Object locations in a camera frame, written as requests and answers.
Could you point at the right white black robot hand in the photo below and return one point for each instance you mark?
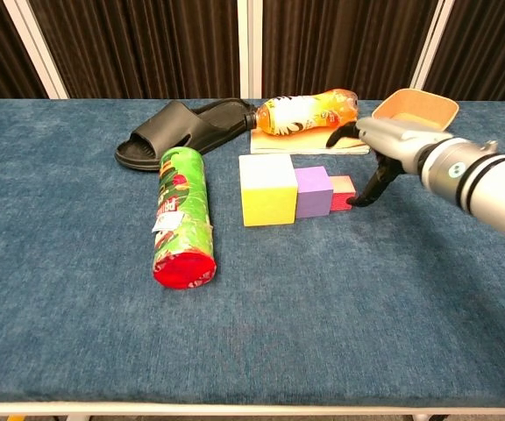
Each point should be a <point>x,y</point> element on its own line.
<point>393,140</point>

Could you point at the small red cube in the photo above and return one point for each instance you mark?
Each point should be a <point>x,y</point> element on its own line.
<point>342,190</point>

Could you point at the medium purple cube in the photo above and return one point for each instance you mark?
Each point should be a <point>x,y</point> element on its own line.
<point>316,193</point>

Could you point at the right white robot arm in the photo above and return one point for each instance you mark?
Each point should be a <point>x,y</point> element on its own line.
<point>489,184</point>

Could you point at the spiral notebook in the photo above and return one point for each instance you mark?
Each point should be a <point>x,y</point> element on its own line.
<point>300,144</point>

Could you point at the orange drink bottle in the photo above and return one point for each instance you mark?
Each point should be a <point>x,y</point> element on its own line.
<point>296,116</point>

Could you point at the large yellow cube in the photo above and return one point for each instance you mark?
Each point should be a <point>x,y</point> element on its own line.
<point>268,197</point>

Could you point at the green chips can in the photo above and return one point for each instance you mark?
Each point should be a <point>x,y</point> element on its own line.
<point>182,210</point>

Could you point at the black rubber slipper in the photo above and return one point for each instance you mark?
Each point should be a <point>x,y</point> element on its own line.
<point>169,131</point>

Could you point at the blue table cloth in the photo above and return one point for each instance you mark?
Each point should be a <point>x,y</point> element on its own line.
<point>103,329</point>

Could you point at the yellow floor strip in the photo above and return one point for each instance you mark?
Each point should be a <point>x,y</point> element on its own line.
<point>16,418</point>

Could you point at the white partition post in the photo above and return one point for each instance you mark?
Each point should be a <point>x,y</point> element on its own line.
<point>432,44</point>
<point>37,48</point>
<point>250,48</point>

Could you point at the white table frame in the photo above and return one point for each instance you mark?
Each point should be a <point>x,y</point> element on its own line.
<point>235,408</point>

